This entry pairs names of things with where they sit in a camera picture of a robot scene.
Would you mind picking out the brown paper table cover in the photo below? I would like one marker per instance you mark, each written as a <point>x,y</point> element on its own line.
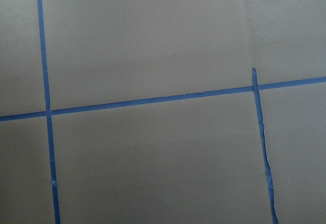
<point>162,111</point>

